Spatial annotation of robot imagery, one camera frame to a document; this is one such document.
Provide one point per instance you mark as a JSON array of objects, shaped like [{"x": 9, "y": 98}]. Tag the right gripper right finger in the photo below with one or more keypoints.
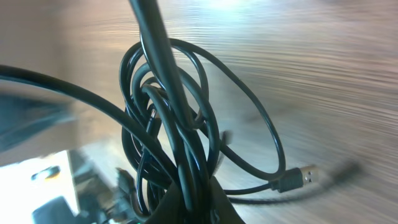
[{"x": 221, "y": 209}]

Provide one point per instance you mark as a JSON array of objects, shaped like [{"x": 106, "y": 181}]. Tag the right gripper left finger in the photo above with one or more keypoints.
[{"x": 170, "y": 209}]

